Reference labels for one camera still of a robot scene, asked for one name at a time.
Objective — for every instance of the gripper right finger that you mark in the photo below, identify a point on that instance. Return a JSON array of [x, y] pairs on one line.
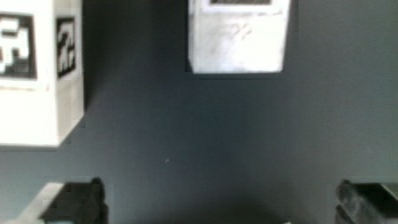
[[366, 203]]

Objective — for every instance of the white table leg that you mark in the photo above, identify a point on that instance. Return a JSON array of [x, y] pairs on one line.
[[236, 35], [41, 71]]

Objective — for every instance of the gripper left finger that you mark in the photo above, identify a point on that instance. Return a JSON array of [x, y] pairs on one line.
[[68, 204]]

